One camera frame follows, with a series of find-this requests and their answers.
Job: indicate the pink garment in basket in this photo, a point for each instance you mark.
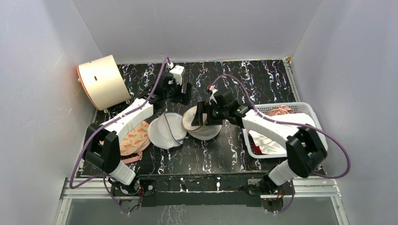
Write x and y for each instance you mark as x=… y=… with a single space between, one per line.
x=280 y=110

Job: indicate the cream cylindrical drum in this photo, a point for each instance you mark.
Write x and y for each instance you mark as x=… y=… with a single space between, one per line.
x=103 y=82

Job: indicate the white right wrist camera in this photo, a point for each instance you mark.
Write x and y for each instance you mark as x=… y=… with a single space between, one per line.
x=212 y=90

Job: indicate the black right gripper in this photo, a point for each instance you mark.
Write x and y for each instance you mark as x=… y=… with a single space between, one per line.
x=207 y=109

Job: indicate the white plastic laundry basket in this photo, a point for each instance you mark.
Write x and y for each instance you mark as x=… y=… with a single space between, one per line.
x=303 y=114

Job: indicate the floral orange bra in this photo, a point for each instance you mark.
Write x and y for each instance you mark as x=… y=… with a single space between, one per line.
x=134 y=143

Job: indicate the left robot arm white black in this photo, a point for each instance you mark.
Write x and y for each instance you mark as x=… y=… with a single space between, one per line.
x=102 y=142

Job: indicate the aluminium frame rail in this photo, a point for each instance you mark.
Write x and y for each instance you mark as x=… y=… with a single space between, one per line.
x=205 y=190

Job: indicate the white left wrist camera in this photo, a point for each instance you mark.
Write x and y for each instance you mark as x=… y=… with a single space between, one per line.
x=178 y=71

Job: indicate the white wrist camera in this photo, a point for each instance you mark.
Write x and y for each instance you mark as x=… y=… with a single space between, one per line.
x=212 y=90
x=178 y=71

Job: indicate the white mesh bag beige zipper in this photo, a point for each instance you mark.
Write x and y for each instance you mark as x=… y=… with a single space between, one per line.
x=203 y=132

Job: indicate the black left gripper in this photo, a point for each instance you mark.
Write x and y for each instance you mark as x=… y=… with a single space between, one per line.
x=185 y=99

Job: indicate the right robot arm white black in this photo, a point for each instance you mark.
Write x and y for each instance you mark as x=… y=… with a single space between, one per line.
x=304 y=148

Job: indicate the white cloth in basket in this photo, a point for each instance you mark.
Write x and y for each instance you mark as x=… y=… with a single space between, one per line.
x=265 y=137

